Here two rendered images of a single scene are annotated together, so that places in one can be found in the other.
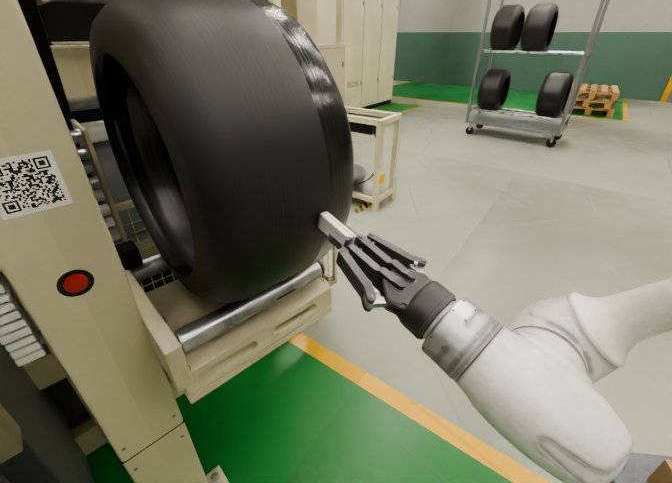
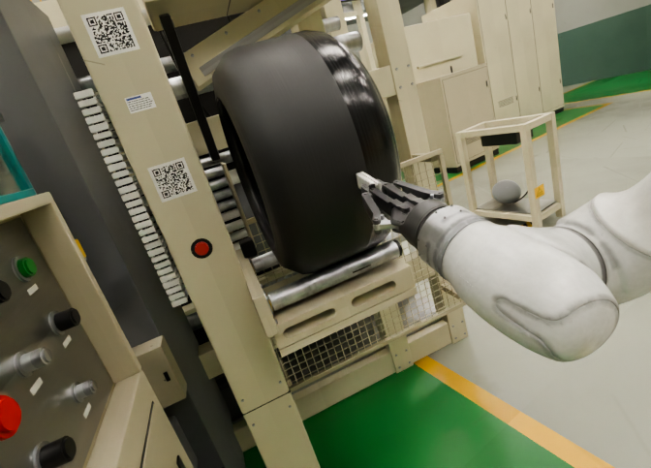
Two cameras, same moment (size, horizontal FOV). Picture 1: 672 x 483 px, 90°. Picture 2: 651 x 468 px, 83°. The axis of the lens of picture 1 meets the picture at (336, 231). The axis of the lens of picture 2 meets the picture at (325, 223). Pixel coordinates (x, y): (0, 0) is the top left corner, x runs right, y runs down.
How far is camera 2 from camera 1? 0.31 m
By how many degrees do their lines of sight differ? 30
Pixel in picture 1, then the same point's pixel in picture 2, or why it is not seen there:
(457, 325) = (436, 222)
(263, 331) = (340, 299)
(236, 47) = (276, 63)
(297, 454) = not seen: outside the picture
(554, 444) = (508, 302)
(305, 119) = (329, 99)
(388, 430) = not seen: outside the picture
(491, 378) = (457, 257)
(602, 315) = (624, 201)
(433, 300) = (423, 209)
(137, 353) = (245, 313)
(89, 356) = (213, 307)
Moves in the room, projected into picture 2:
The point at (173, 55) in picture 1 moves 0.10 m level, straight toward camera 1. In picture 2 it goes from (237, 78) to (223, 74)
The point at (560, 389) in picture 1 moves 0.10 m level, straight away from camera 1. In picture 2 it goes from (514, 251) to (588, 216)
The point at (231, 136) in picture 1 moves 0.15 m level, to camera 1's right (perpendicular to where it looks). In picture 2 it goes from (270, 118) to (348, 94)
